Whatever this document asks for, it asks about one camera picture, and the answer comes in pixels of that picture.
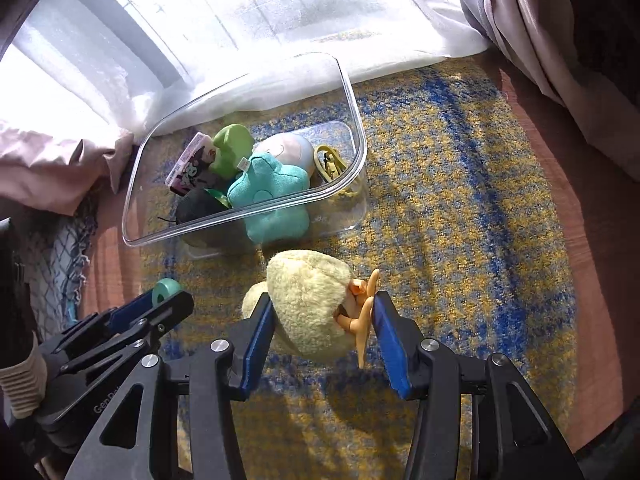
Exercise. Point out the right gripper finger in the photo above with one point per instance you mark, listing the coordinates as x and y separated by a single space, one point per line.
98 327
153 326

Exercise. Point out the small teal tape roll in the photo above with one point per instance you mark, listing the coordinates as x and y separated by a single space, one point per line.
164 289

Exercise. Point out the cream plush duck toy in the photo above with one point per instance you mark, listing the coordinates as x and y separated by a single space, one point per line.
324 311

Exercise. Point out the teal star plush toy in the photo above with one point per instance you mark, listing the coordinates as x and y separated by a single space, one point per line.
265 178

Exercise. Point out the beige ribbed sleeve cuff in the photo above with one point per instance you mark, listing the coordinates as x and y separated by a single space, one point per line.
24 384

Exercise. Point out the blue checked fringed cloth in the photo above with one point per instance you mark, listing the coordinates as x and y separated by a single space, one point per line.
54 250

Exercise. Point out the black round plush toy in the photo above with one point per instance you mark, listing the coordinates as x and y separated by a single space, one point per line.
203 202

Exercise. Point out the pink curtain left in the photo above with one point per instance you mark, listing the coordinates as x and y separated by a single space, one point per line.
54 174

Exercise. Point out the green plush toy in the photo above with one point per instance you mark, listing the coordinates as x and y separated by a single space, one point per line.
231 143

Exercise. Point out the clear plastic storage box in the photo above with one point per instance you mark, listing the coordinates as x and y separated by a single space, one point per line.
308 94

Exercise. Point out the yellow blue woven rug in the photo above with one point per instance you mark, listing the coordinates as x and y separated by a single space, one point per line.
463 228

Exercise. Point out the pastel egg plush toy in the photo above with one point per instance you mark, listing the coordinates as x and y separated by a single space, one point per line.
289 149

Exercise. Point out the yellow plastic scissors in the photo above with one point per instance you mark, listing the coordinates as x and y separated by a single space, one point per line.
329 165

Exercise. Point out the white sheer curtain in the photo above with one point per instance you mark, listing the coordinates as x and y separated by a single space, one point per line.
89 68

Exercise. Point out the grey pink curtain right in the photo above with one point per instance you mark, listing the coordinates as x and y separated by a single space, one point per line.
584 54

